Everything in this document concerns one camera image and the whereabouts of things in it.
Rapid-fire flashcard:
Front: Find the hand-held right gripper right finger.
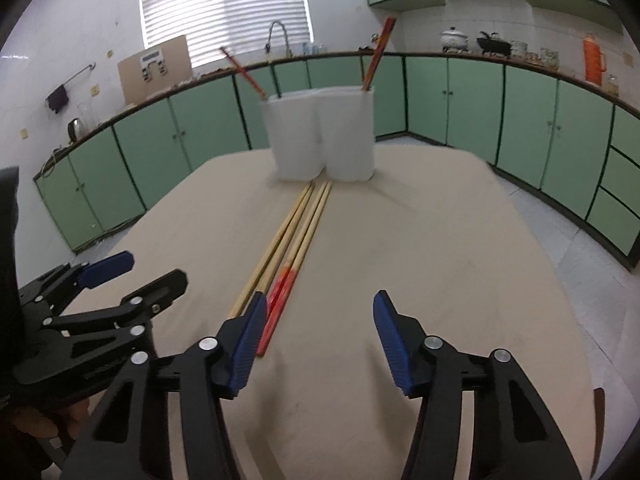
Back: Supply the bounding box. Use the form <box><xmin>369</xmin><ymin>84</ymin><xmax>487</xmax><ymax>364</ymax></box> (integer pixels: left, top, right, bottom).
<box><xmin>372</xmin><ymin>290</ymin><xmax>583</xmax><ymax>480</ymax></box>

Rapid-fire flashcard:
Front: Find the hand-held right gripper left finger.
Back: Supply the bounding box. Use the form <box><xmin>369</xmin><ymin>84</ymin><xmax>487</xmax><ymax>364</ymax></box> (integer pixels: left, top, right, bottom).
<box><xmin>60</xmin><ymin>291</ymin><xmax>268</xmax><ymax>480</ymax></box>

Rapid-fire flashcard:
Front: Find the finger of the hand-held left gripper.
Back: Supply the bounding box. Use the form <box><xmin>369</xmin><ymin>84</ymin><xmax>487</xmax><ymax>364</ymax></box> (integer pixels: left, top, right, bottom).
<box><xmin>19</xmin><ymin>251</ymin><xmax>136</xmax><ymax>319</ymax></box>
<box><xmin>45</xmin><ymin>268</ymin><xmax>190</xmax><ymax>341</ymax></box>

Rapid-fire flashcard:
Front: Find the plain bamboo chopstick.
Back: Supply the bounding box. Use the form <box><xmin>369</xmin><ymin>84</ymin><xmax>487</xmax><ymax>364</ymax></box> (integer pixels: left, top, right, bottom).
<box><xmin>227</xmin><ymin>182</ymin><xmax>315</xmax><ymax>320</ymax></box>
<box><xmin>240</xmin><ymin>184</ymin><xmax>319</xmax><ymax>317</ymax></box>

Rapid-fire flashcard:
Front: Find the white two-compartment utensil holder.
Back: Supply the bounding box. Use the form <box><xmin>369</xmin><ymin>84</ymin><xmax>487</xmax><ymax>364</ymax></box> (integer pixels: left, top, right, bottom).
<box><xmin>259</xmin><ymin>85</ymin><xmax>376</xmax><ymax>182</ymax></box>

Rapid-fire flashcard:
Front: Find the person's left hand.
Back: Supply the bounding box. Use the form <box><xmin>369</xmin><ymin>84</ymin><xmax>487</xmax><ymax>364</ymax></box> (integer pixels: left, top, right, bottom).
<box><xmin>0</xmin><ymin>400</ymin><xmax>91</xmax><ymax>453</ymax></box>

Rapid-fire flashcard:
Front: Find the dark towel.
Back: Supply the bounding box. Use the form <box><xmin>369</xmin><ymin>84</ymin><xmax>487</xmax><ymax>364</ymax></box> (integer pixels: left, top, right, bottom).
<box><xmin>46</xmin><ymin>85</ymin><xmax>71</xmax><ymax>115</ymax></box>

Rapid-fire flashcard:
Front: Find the brown cardboard box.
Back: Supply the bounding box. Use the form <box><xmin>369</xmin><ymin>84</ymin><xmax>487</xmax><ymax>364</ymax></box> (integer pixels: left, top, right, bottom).
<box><xmin>117</xmin><ymin>35</ymin><xmax>193</xmax><ymax>105</ymax></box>

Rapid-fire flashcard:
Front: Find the metal kitchen faucet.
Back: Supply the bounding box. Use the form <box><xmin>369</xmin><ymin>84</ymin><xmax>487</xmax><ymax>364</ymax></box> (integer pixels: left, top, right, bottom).
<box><xmin>266</xmin><ymin>21</ymin><xmax>292</xmax><ymax>58</ymax></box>

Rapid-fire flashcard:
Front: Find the white window blind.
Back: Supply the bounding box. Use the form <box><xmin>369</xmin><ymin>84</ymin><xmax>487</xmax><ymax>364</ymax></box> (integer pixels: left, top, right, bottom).
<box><xmin>138</xmin><ymin>0</ymin><xmax>312</xmax><ymax>68</ymax></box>

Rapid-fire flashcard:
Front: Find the white cooking pot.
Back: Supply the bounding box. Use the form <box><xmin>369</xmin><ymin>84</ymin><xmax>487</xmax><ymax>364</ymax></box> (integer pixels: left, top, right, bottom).
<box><xmin>440</xmin><ymin>26</ymin><xmax>470</xmax><ymax>53</ymax></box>

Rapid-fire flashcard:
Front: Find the black wok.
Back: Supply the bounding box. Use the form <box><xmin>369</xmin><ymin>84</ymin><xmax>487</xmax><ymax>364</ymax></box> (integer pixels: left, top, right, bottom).
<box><xmin>475</xmin><ymin>31</ymin><xmax>512</xmax><ymax>57</ymax></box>

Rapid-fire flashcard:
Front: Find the orange thermos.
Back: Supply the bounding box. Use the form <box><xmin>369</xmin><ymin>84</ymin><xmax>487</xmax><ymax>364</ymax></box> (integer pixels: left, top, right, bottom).
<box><xmin>582</xmin><ymin>32</ymin><xmax>607</xmax><ymax>86</ymax></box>

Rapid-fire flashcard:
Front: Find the power cable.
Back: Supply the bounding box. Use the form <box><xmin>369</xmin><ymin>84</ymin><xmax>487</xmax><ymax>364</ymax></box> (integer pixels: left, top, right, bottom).
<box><xmin>35</xmin><ymin>147</ymin><xmax>66</xmax><ymax>181</ymax></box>

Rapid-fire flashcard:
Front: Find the metal towel rail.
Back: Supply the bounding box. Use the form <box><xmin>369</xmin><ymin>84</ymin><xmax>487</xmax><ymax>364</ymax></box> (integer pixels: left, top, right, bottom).
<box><xmin>50</xmin><ymin>62</ymin><xmax>97</xmax><ymax>92</ymax></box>

